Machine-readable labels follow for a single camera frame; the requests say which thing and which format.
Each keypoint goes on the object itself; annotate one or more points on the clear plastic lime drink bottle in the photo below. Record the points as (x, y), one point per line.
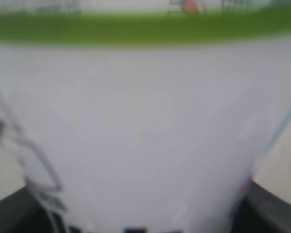
(142, 116)

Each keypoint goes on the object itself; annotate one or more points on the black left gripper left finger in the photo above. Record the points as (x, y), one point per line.
(21, 213)

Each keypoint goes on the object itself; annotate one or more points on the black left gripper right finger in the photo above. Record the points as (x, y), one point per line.
(262, 212)

